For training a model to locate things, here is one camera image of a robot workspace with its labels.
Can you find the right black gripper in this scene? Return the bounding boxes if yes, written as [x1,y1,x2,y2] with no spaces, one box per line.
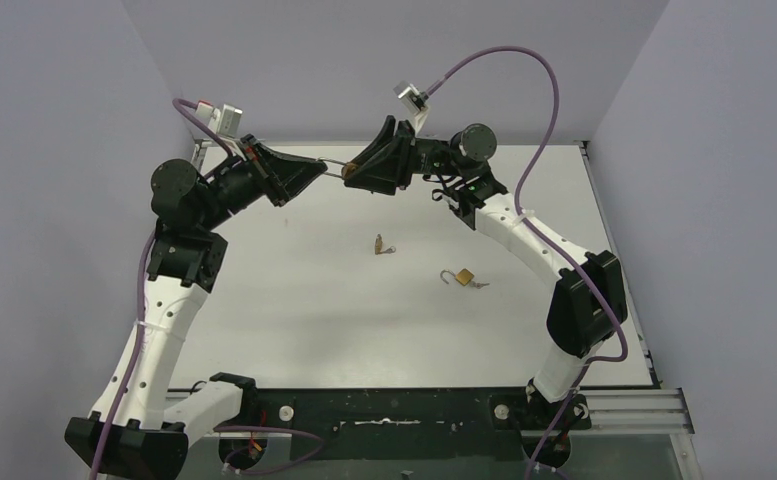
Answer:
[342,117,466,194]

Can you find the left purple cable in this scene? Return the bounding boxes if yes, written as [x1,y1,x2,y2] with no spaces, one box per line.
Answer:
[88,97,326,480]

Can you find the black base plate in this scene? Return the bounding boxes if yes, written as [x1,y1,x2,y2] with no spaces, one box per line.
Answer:
[216,387,592,470]

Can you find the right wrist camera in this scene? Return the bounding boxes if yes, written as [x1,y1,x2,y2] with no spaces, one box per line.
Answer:
[393,81,430,133]

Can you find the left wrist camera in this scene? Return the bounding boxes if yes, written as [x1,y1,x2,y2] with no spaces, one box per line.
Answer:
[195,100,243,140]

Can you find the purple cable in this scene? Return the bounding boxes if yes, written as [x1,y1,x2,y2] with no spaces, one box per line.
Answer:
[424,44,630,480]
[88,97,326,480]

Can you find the brass padlock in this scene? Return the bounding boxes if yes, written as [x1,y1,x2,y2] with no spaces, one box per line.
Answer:
[318,157,358,180]
[439,269,489,289]
[374,234,396,255]

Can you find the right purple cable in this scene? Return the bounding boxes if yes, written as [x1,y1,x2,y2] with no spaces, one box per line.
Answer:
[424,44,630,480]

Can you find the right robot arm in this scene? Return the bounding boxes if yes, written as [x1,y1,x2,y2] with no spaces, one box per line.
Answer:
[341,116,627,427]

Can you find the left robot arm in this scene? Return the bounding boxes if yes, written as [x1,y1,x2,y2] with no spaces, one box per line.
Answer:
[64,136,327,479]

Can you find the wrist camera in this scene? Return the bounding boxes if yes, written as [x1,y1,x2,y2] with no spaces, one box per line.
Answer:
[195,100,243,140]
[393,81,430,133]

